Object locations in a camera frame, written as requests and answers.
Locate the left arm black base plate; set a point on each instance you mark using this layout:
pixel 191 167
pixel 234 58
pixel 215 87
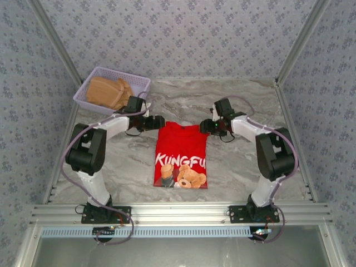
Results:
pixel 122 216

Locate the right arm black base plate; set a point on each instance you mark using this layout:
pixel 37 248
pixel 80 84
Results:
pixel 236 215

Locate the lavender plastic basket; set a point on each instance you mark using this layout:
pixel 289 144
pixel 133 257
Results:
pixel 139 84

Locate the folded tan garment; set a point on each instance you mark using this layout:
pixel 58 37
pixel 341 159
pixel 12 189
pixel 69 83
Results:
pixel 103 93

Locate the aluminium frame post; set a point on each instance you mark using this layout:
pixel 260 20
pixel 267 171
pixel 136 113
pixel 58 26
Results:
pixel 301 41
pixel 58 41

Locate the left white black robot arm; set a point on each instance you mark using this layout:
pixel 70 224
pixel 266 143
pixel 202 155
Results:
pixel 115 123

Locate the grey metal lower panel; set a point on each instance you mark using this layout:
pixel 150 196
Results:
pixel 180 253

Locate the red t-shirt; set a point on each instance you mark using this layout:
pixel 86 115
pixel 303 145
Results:
pixel 180 142

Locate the aluminium mounting rail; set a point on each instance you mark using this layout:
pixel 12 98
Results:
pixel 180 212

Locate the aluminium table side rail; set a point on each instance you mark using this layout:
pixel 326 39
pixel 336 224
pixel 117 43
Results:
pixel 53 183
pixel 289 111

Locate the small black controller board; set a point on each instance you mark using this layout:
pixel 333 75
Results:
pixel 103 232
pixel 260 233

